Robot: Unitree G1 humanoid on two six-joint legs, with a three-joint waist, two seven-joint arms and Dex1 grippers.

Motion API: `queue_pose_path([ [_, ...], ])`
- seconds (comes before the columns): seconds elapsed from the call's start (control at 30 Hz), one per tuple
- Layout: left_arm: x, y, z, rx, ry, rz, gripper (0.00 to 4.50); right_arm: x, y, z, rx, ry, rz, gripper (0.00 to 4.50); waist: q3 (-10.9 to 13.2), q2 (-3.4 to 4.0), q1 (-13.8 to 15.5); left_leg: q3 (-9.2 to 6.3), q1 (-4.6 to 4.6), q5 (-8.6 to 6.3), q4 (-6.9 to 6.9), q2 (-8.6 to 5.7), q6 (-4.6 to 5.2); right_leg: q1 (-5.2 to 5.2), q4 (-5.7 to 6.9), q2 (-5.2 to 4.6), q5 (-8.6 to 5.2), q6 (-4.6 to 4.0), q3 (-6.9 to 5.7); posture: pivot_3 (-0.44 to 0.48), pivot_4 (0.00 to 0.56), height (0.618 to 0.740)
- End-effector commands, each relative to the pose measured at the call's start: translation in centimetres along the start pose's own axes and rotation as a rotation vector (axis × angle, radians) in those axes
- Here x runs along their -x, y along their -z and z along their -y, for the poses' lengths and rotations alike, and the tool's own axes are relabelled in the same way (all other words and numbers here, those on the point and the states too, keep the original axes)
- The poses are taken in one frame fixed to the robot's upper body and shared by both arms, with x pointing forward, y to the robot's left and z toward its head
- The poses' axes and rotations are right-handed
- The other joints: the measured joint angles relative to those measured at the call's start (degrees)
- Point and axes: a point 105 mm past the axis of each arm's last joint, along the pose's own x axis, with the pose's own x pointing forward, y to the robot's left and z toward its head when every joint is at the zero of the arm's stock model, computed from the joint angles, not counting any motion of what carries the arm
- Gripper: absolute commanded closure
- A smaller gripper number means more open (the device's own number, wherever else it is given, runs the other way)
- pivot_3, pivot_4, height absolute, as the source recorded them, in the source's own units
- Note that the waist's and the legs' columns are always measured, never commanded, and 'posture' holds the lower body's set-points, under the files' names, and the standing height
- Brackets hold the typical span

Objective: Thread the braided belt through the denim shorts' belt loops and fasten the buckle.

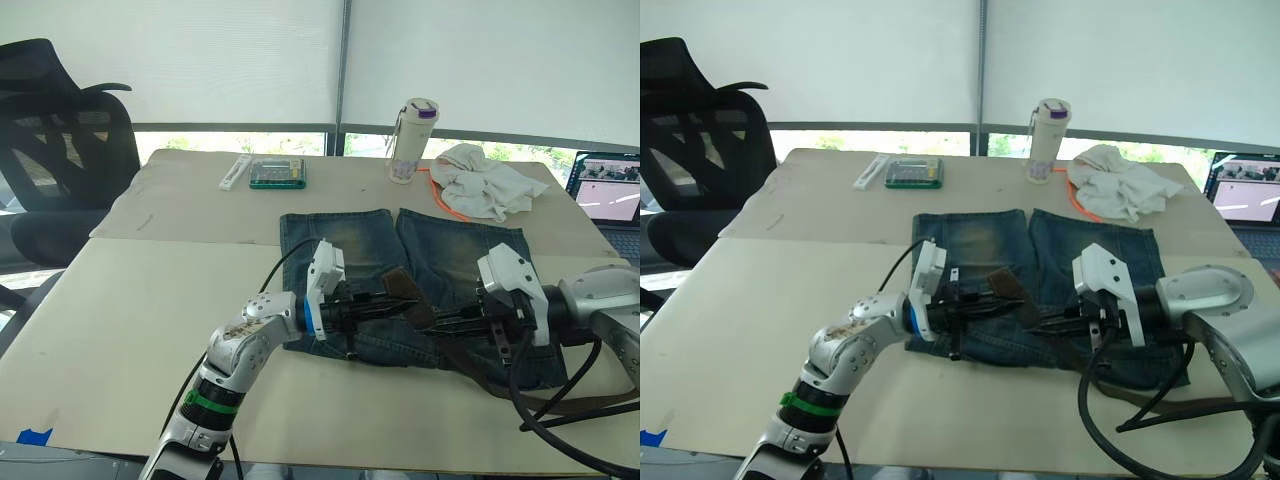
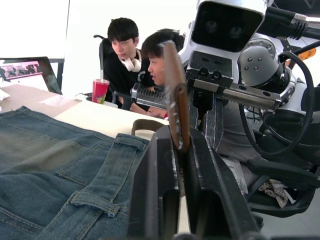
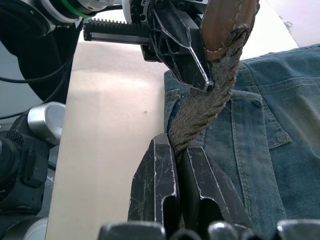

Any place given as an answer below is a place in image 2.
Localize blue denim shorts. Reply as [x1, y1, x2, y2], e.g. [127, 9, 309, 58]
[0, 106, 151, 240]

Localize pink drink cup with straw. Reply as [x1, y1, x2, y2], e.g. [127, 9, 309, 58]
[91, 69, 111, 105]

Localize white headphones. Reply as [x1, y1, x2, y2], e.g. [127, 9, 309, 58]
[117, 49, 143, 73]

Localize black looping arm cable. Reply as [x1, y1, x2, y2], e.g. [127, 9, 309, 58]
[238, 51, 316, 158]

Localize braided belt with brown tip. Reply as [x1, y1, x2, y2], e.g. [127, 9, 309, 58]
[131, 41, 191, 153]

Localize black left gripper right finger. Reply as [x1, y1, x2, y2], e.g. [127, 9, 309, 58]
[185, 127, 261, 240]

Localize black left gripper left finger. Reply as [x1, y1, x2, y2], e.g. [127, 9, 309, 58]
[127, 124, 181, 240]

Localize person with white headphones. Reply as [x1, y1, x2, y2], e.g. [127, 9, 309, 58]
[103, 16, 156, 111]

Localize black camera cable plug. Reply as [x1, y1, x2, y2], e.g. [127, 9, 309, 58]
[264, 6, 320, 41]

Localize black office chair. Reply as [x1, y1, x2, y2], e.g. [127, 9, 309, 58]
[246, 156, 320, 219]
[93, 34, 118, 103]

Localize orange and black stand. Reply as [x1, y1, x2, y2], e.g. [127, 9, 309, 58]
[279, 37, 320, 62]

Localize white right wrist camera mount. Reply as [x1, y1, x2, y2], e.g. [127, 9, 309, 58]
[178, 0, 266, 74]

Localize open black laptop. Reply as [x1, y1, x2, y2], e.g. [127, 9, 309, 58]
[0, 56, 63, 96]

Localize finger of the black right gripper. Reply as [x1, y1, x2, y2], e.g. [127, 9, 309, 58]
[188, 90, 201, 131]
[204, 97, 225, 151]

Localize person in black shirt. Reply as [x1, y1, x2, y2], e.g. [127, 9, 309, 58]
[129, 28, 186, 119]

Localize checkered cloth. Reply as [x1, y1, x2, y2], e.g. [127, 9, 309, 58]
[257, 179, 289, 209]

